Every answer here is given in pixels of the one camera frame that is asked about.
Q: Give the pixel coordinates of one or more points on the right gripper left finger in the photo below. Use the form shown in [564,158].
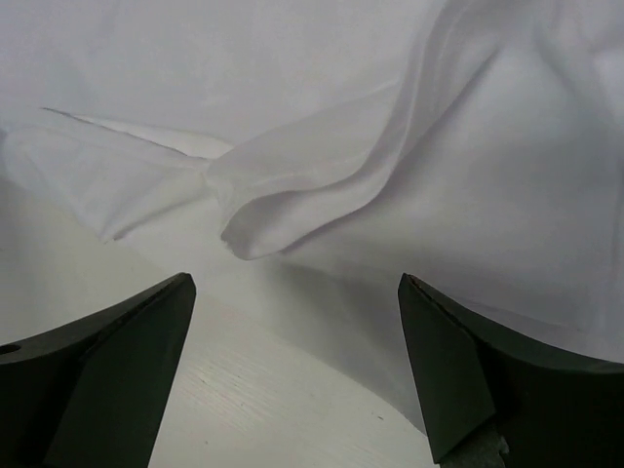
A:
[93,392]

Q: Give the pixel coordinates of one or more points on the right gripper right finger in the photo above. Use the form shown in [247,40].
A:
[493,397]

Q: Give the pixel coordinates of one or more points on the white t shirt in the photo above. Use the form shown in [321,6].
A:
[312,147]

